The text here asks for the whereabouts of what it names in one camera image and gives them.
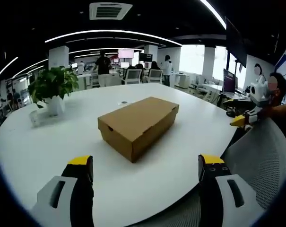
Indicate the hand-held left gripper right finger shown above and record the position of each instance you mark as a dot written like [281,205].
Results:
[211,189]

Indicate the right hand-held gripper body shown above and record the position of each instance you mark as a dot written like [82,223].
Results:
[259,94]

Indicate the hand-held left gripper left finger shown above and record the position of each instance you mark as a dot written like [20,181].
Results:
[82,189]

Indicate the brown cardboard shoe box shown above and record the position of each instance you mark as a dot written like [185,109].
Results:
[138,118]

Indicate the dark computer monitor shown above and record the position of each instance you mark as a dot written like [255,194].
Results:
[229,81]

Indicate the person's head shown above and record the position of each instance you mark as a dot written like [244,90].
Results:
[281,82]

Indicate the grey mesh office chair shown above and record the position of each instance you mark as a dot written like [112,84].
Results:
[258,151]

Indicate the large black hanging screen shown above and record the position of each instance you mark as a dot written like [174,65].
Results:
[236,42]

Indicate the small clear plastic holder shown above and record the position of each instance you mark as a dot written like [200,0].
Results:
[35,118]

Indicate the white mesh office chair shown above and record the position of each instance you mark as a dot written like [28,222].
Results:
[155,75]
[132,76]

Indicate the straight ceiling light strip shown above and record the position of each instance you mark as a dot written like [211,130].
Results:
[214,13]

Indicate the green potted plant white pot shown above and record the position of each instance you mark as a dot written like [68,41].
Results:
[54,82]

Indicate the long curved ceiling light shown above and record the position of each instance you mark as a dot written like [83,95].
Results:
[109,32]

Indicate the ceiling air conditioner vent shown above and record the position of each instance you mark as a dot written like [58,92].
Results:
[107,11]

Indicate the blue white wall poster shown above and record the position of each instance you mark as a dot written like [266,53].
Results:
[285,63]

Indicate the pink wall screen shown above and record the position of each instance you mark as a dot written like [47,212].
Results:
[125,53]

